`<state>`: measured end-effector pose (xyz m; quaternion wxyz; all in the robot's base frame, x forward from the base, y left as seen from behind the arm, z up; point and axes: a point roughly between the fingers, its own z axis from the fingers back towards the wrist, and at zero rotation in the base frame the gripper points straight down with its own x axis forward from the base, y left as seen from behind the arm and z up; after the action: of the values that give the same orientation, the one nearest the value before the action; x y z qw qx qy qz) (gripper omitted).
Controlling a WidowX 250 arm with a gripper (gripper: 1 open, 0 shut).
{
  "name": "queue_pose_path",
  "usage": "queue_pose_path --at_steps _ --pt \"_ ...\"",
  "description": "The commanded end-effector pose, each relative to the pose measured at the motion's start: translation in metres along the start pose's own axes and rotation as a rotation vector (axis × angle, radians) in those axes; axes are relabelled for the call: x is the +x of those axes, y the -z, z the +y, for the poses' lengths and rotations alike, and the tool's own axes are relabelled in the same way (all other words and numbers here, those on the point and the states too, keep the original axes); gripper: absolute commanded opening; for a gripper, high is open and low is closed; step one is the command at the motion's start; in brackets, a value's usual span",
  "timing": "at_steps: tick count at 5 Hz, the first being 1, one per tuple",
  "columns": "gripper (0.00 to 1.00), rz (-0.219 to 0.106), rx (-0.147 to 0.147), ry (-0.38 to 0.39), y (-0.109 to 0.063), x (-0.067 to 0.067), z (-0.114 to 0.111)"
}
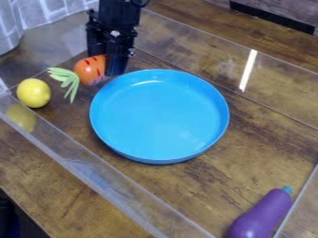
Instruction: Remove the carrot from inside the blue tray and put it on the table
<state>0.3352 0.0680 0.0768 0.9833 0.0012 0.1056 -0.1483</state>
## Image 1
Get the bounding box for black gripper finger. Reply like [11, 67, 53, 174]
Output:
[105, 37, 133, 76]
[87, 30, 105, 57]

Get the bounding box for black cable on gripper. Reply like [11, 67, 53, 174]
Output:
[131, 0, 151, 8]

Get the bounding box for yellow toy lemon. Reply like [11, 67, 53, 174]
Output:
[16, 78, 51, 108]

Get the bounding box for clear acrylic barrier wall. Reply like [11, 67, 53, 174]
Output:
[0, 79, 216, 238]

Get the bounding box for white grid curtain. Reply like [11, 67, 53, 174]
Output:
[0, 0, 97, 56]

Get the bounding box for blue round plastic tray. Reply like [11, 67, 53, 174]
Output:
[89, 69, 230, 165]

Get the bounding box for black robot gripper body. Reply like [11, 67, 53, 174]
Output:
[85, 0, 142, 45]

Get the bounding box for purple toy eggplant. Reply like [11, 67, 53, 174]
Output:
[227, 186, 292, 238]

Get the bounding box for orange toy carrot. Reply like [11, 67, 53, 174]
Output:
[47, 55, 105, 102]

